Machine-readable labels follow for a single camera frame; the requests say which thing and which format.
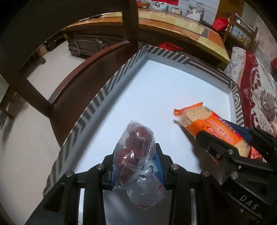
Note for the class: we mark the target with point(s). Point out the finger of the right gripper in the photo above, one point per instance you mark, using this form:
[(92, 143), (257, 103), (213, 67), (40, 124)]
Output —
[(261, 140), (220, 149)]

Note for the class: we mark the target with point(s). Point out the clear bag of red dates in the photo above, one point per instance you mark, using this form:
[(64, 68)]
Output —
[(136, 166)]

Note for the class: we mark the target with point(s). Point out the couple photo frame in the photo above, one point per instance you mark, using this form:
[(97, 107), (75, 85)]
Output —
[(161, 6)]

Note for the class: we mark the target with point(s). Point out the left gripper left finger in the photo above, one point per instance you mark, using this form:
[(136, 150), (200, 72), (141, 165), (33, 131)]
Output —
[(61, 204)]

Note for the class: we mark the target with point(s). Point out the dark wooden chair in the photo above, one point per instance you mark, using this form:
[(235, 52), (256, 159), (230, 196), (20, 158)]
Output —
[(51, 97)]

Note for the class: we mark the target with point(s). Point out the floral red sofa blanket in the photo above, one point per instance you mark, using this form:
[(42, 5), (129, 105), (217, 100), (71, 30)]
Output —
[(257, 88)]

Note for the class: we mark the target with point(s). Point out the wooden side shelf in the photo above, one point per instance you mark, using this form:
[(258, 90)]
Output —
[(239, 33)]

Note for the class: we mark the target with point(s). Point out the white tray with striped rim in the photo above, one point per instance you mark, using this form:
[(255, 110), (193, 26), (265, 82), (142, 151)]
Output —
[(147, 89)]

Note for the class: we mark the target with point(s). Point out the red gift bag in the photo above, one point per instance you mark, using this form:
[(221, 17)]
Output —
[(220, 24)]

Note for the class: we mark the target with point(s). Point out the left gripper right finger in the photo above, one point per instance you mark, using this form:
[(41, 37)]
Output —
[(211, 202)]

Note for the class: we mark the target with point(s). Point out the white cat picture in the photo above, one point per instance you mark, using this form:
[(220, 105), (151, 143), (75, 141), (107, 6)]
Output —
[(194, 12)]

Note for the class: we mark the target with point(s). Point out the wooden coffee table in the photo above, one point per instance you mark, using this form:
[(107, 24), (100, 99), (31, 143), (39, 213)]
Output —
[(90, 36)]

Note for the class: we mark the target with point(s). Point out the orange cracker packet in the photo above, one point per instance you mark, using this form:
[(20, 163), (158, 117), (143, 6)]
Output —
[(197, 118)]

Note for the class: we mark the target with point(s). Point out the red cloth on chair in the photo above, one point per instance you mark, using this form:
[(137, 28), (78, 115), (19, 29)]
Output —
[(170, 47)]

